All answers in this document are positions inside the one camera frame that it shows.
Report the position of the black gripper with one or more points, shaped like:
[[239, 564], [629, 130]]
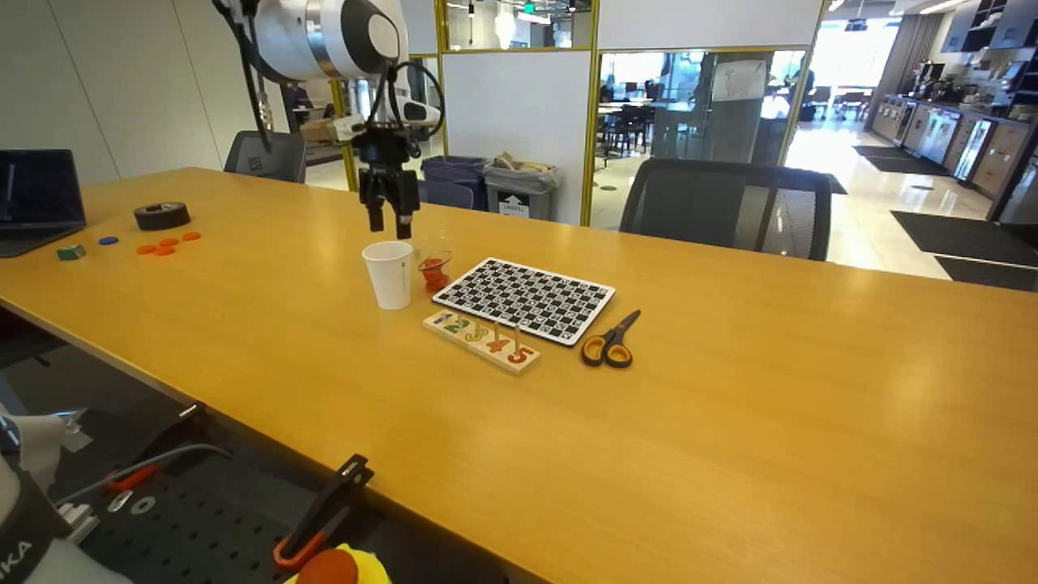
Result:
[[388, 163]]

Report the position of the white paper cup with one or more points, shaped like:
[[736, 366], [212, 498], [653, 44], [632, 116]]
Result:
[[391, 277]]

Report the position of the clear plastic cup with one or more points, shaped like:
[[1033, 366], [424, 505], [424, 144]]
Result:
[[437, 277]]

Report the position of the dark blue bin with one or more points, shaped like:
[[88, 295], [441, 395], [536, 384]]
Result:
[[457, 182]]

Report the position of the grey bin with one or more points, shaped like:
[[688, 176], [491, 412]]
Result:
[[522, 189]]

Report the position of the dark grey office chair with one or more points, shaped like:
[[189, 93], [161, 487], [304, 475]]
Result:
[[730, 206], [265, 156]]

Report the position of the wooden number puzzle board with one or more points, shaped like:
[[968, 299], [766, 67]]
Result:
[[481, 340]]

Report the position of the black white calibration board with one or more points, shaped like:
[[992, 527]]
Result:
[[525, 299]]

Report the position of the small orange flat piece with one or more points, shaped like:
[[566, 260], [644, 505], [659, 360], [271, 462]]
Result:
[[193, 235], [146, 249], [166, 249]]

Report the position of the black tape roll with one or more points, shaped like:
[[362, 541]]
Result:
[[165, 215]]

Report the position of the black background chair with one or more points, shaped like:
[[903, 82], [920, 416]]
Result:
[[629, 126]]

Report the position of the small blue flat piece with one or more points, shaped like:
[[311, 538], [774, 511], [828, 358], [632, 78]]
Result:
[[108, 242]]

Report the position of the black and red tool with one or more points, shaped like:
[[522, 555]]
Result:
[[327, 513], [165, 442]]

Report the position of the small green flat piece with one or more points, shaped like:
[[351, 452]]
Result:
[[74, 252]]

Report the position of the yellow framed glass panel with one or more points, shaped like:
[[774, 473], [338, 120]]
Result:
[[703, 130]]

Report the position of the grey concrete pillar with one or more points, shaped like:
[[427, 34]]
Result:
[[715, 108]]

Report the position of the black laptop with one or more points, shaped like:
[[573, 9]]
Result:
[[38, 197]]

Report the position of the yellow emergency stop button box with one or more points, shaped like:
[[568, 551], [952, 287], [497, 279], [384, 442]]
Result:
[[336, 568]]

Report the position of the white paper sign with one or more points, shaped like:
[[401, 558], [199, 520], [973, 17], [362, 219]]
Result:
[[738, 78]]

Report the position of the silver metal block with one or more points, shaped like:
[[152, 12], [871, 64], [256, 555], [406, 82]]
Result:
[[79, 520]]

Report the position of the dark floor mat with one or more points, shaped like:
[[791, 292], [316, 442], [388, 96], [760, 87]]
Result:
[[992, 275], [961, 230], [898, 159]]

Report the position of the black glass door cabinet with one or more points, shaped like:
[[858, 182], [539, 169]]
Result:
[[952, 134]]

